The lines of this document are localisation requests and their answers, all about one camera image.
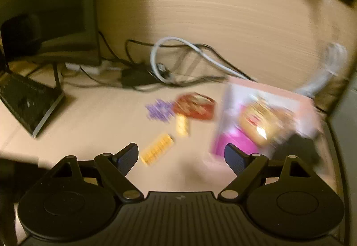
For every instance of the packaged round pastry bun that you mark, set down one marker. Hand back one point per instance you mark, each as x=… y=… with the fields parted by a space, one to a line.
x=264 y=124

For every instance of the black computer monitor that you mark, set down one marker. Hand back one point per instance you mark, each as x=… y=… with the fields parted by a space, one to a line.
x=50 y=31

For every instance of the white power strip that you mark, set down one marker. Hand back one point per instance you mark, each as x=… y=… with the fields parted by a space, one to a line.
x=104 y=66

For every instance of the small yellow snack packet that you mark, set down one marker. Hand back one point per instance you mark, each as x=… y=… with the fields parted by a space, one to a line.
x=182 y=125

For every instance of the magenta pink hair accessory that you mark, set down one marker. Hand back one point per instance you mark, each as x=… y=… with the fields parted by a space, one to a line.
x=235 y=137

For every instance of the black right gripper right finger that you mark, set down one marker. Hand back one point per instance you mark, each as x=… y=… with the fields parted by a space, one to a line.
x=253 y=170

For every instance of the black wifi router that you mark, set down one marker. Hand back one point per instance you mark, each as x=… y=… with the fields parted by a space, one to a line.
x=32 y=103

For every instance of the pink cardboard gift box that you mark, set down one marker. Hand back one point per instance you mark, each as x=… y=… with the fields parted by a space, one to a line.
x=239 y=93

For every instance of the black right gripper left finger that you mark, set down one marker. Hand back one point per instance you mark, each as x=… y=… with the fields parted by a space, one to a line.
x=100 y=179

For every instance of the orange pill blister pack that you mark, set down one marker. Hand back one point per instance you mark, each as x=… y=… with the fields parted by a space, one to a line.
x=157 y=149

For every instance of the black plush toy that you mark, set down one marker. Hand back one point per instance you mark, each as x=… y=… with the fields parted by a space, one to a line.
x=304 y=148

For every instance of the black power adapter brick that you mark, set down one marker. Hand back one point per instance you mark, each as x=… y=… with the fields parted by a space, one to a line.
x=133 y=77

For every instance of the red quail egg snack packet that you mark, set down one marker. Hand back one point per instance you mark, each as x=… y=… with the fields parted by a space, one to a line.
x=195 y=106

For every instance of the purple flower hair clip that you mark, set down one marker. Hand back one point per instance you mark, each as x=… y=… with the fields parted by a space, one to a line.
x=160 y=110

